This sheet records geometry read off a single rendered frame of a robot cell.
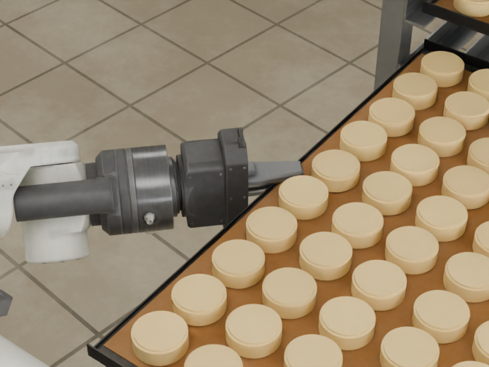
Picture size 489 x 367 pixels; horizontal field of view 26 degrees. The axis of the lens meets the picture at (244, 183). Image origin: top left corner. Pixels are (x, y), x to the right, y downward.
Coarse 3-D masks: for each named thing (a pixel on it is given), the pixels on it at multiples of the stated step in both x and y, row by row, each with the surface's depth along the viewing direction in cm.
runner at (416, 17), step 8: (408, 0) 122; (416, 0) 124; (424, 0) 126; (408, 8) 123; (416, 8) 125; (408, 16) 124; (416, 16) 124; (424, 16) 124; (432, 16) 124; (416, 24) 123; (424, 24) 122
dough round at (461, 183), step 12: (456, 168) 109; (468, 168) 109; (444, 180) 108; (456, 180) 107; (468, 180) 107; (480, 180) 107; (444, 192) 108; (456, 192) 106; (468, 192) 106; (480, 192) 106; (468, 204) 106; (480, 204) 106
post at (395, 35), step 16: (384, 0) 124; (400, 0) 122; (384, 16) 125; (400, 16) 123; (384, 32) 126; (400, 32) 125; (384, 48) 127; (400, 48) 126; (384, 64) 129; (384, 80) 130
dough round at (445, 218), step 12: (420, 204) 105; (432, 204) 105; (444, 204) 105; (456, 204) 105; (420, 216) 103; (432, 216) 103; (444, 216) 103; (456, 216) 103; (432, 228) 102; (444, 228) 102; (456, 228) 102; (444, 240) 103
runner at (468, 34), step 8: (448, 24) 135; (432, 32) 133; (440, 32) 134; (448, 32) 136; (456, 32) 138; (464, 32) 138; (472, 32) 138; (432, 40) 133; (440, 40) 135; (448, 40) 136; (456, 40) 136; (464, 40) 136; (416, 48) 130; (456, 48) 135; (408, 56) 129; (400, 64) 127
